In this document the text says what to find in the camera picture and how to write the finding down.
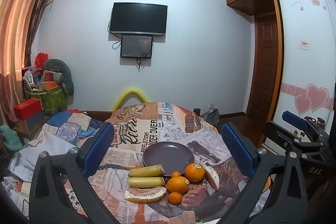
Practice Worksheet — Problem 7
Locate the dark purple plate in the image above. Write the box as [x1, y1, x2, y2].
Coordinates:
[142, 141, 195, 176]

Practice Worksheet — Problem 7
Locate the small black wall monitor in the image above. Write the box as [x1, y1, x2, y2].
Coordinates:
[120, 35, 153, 59]

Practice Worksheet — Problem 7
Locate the patchwork bed quilt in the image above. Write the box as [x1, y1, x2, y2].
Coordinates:
[1, 122, 105, 223]

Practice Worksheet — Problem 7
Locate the white sliding door with hearts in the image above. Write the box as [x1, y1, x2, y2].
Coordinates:
[264, 0, 336, 151]

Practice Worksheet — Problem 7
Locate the newspaper print tablecloth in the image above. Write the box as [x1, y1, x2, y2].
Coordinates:
[89, 102, 248, 223]

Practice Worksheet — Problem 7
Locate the brown wooden door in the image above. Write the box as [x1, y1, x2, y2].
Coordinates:
[247, 14, 278, 124]

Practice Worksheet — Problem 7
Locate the yellow foam arch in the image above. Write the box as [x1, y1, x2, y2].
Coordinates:
[112, 88, 149, 111]

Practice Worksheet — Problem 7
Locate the sugarcane piece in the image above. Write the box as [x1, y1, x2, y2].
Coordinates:
[128, 177, 165, 189]
[128, 164, 165, 177]

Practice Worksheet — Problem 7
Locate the orange striped curtain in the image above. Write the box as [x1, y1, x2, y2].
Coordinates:
[1, 0, 48, 124]

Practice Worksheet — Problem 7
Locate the wall mounted black television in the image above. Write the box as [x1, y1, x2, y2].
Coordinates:
[108, 2, 168, 36]

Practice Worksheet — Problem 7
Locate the small mandarin front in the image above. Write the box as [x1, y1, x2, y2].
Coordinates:
[168, 192, 183, 205]

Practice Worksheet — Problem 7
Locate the green storage box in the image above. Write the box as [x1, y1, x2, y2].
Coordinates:
[24, 86, 67, 115]

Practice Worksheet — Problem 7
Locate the large pomelo peel slice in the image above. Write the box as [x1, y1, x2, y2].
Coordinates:
[125, 186, 167, 203]

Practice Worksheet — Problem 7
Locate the small mandarin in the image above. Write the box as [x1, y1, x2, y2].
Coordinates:
[168, 192, 183, 205]
[171, 171, 181, 178]

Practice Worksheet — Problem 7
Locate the small pomelo peel slice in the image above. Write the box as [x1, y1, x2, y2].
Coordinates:
[205, 166, 220, 191]

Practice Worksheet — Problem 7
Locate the large orange with sticker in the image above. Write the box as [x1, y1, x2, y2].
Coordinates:
[184, 162, 206, 182]

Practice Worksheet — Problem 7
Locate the red box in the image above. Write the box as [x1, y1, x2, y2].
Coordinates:
[13, 98, 42, 120]

